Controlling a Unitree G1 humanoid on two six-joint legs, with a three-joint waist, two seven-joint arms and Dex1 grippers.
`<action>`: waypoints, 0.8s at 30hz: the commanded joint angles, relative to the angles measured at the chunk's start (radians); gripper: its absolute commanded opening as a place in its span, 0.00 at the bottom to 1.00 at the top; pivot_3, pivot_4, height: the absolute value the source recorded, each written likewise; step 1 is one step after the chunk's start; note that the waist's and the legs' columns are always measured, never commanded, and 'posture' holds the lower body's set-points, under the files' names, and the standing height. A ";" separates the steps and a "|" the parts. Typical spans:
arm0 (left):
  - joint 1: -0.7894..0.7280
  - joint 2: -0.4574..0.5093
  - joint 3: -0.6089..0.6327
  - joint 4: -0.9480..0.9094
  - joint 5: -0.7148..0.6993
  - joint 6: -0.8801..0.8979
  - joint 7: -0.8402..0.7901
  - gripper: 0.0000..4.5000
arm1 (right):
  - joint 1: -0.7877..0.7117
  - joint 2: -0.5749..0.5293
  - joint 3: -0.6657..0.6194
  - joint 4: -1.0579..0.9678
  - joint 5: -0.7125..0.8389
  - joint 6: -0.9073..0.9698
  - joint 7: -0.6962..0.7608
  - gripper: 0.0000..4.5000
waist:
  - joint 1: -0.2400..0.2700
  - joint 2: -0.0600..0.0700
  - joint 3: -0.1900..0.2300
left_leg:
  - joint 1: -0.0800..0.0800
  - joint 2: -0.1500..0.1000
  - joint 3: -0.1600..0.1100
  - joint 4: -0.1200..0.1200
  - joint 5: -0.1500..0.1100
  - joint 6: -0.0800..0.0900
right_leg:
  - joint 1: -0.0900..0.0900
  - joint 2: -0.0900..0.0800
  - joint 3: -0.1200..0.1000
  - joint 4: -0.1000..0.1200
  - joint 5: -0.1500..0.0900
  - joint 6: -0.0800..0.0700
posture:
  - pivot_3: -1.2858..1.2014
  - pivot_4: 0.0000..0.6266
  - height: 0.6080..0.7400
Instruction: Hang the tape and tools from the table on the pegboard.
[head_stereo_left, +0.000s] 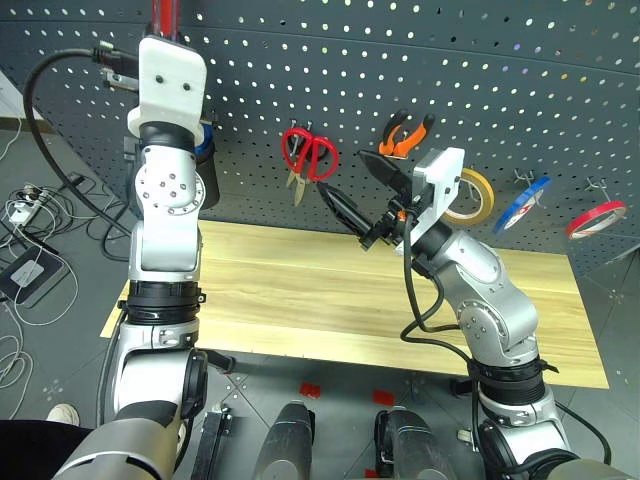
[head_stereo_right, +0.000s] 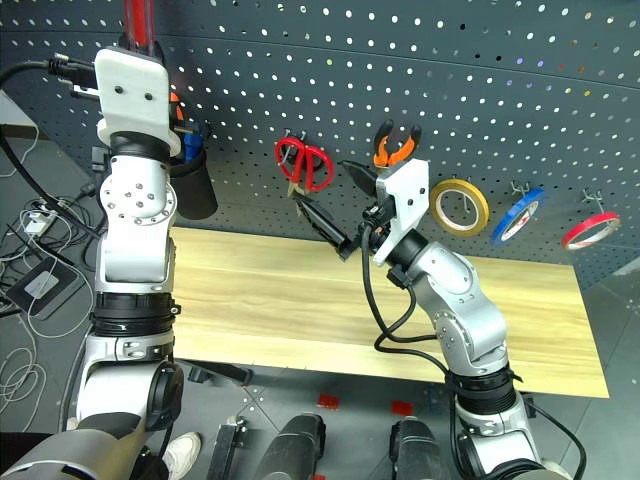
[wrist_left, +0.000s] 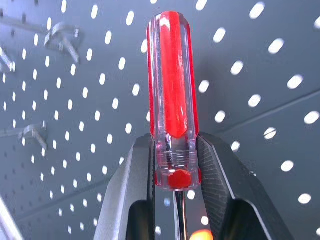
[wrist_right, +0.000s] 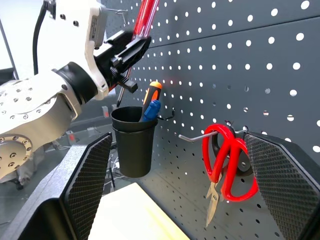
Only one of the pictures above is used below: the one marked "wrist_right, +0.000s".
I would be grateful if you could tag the orange and black screwdriver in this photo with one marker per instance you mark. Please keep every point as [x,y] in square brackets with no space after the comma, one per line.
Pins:
[152,92]

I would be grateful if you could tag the silver pegboard hook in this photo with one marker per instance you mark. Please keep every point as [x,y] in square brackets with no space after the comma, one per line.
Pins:
[197,137]
[117,11]

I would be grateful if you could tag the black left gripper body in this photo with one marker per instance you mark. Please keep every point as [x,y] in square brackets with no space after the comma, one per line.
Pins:
[107,62]

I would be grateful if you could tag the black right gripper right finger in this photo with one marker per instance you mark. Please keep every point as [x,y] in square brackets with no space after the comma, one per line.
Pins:
[282,180]

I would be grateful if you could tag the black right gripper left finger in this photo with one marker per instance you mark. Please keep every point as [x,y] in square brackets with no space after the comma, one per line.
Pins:
[82,180]

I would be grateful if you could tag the black plastic cup holder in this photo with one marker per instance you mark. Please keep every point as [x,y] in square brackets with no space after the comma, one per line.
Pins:
[135,150]

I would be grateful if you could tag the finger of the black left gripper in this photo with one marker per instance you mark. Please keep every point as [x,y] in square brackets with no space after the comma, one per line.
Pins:
[136,51]
[120,37]

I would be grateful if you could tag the dark perforated pegboard panel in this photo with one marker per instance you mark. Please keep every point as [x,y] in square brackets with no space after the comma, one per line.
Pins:
[225,95]

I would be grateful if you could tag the black pegboard hook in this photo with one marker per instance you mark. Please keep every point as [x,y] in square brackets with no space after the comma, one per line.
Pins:
[168,116]

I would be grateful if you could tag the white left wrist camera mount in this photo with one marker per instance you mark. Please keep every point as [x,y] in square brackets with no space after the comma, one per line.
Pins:
[72,37]

